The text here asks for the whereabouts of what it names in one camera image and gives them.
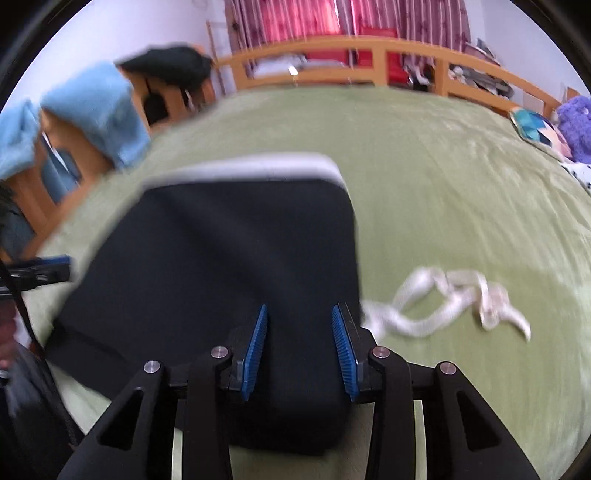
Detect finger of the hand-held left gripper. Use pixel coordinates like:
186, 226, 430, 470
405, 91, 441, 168
0, 255, 71, 292

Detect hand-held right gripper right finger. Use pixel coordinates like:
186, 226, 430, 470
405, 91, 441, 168
332, 302, 541, 480

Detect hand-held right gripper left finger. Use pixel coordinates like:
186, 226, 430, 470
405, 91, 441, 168
55, 304, 269, 480

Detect black pants with white stripe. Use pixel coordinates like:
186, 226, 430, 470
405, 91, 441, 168
44, 152, 361, 457

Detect blue towel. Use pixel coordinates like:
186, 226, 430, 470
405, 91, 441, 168
0, 98, 41, 180
41, 61, 152, 171

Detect green plush blanket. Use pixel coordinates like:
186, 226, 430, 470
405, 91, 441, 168
21, 85, 591, 480

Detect black garment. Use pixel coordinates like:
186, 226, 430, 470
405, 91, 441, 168
115, 43, 214, 93

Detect white folded cloth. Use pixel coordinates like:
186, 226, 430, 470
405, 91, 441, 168
254, 53, 306, 78

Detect colourful geometric pillow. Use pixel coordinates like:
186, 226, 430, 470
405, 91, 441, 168
509, 107, 571, 155

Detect white floral pillow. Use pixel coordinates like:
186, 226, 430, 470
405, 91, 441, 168
561, 159, 591, 195

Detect red chair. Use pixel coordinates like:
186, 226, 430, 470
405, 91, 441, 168
358, 27, 402, 85
305, 50, 348, 66

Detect grey clutter pile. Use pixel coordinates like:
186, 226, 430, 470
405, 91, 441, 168
450, 39, 514, 100

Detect purple plush toy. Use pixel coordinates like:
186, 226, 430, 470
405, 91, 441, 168
556, 95, 591, 162

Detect pink striped curtain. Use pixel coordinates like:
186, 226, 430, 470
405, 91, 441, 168
224, 0, 472, 77

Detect white cloth drawstring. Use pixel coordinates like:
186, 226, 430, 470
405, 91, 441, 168
360, 267, 532, 343

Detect wooden bed frame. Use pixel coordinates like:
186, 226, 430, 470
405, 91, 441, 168
0, 37, 573, 264

